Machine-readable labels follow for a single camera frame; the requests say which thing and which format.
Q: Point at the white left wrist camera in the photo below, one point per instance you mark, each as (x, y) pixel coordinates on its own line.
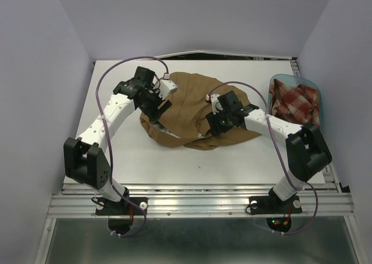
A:
(166, 88)

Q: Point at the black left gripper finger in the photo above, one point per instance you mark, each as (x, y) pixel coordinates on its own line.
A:
(161, 108)
(152, 114)

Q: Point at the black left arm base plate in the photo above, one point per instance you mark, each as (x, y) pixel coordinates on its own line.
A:
(105, 207)

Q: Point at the red plaid skirt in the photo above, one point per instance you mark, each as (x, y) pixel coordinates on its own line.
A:
(299, 105)

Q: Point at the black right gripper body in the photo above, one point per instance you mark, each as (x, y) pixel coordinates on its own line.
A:
(220, 121)

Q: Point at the aluminium table frame rail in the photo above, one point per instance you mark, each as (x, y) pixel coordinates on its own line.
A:
(197, 212)

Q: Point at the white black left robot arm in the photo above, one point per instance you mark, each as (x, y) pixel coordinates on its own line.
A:
(85, 157)

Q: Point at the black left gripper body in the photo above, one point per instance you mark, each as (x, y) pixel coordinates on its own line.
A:
(152, 101)

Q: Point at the teal plastic basket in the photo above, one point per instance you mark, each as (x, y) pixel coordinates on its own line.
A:
(293, 81)

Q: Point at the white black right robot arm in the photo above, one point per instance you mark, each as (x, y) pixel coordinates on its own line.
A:
(306, 149)

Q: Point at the tan brown skirt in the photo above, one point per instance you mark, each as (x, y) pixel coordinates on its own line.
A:
(185, 123)

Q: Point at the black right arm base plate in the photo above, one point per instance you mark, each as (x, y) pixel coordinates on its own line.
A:
(269, 205)

